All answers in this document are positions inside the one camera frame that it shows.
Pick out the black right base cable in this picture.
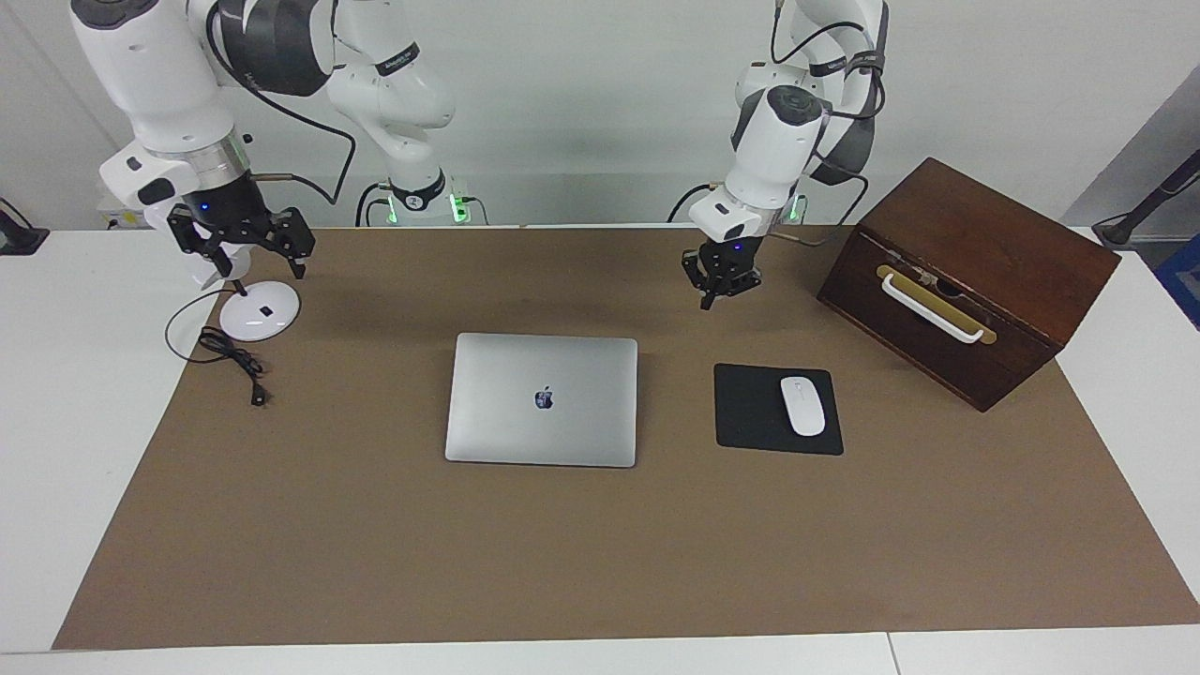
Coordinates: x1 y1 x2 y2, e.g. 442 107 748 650
354 180 395 228

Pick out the white computer mouse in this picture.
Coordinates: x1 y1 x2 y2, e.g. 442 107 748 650
780 376 827 438

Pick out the black lamp power cable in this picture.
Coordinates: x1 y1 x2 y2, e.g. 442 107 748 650
165 286 273 407

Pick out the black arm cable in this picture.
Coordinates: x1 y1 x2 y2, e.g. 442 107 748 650
771 0 890 248
208 9 359 205

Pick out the black tripod leg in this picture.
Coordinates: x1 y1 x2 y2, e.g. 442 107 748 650
1092 148 1200 249

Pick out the black base cable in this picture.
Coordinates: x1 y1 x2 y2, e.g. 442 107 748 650
354 180 395 228
667 178 723 224

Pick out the black stand foot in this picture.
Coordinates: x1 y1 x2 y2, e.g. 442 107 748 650
0 197 50 256

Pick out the black left base cable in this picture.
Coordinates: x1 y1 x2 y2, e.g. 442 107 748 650
667 178 723 224

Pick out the white box handle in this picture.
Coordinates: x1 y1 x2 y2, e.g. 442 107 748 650
881 273 985 344

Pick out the black mouse pad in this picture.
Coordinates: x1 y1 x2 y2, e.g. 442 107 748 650
713 364 845 457

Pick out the silver laptop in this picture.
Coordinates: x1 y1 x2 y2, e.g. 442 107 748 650
444 333 639 469

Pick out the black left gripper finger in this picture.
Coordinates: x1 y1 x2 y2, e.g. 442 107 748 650
682 249 717 312
715 266 763 300

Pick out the brass handle backplate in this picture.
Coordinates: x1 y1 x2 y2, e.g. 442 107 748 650
876 264 998 346

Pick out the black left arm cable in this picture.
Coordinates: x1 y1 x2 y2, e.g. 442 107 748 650
771 0 890 248

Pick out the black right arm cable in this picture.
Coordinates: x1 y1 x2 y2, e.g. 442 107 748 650
208 9 359 205

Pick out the white power strip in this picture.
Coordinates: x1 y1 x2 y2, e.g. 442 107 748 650
97 195 151 231

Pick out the dark wooden box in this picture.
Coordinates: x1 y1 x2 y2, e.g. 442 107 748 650
817 157 1122 413

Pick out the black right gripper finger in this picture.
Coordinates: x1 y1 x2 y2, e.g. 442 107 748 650
168 213 236 280
275 207 317 281

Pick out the brown table mat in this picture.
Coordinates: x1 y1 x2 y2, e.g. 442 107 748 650
52 225 1200 651

